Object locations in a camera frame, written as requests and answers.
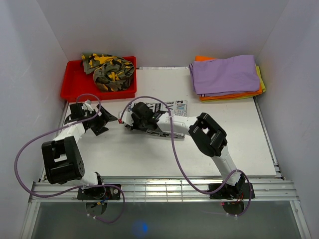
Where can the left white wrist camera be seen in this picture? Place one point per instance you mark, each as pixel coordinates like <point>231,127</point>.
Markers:
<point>87,106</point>

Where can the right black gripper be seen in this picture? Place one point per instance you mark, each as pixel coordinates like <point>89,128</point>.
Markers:
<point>134,127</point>

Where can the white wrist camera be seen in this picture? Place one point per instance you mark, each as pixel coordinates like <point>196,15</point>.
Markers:
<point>87,106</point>
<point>125,117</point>

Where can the newspaper print trousers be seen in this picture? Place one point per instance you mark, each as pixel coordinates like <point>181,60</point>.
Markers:
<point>177,107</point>

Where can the folded purple trousers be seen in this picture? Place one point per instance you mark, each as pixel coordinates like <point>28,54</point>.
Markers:
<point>224,74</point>

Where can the folded orange trousers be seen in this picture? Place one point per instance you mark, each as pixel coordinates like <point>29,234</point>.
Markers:
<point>224,97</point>

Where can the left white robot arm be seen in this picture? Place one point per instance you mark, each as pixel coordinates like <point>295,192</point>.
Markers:
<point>62,158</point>

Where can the red plastic bin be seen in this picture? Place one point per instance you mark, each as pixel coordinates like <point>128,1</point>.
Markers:
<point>76,82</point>

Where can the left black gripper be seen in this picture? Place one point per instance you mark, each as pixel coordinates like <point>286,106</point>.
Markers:
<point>103,118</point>

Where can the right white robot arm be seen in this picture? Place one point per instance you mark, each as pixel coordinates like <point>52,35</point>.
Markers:
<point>208,136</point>

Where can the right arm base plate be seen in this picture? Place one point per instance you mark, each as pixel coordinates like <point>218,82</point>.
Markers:
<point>229,192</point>

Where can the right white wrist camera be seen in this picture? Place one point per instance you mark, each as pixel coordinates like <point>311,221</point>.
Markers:
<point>125,117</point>

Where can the aluminium mounting rail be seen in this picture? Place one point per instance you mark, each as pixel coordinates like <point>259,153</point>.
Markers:
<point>175,190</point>

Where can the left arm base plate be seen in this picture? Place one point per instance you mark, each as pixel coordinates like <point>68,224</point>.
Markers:
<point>113,192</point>

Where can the camouflage trousers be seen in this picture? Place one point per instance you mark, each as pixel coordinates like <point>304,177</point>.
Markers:
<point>110,73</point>

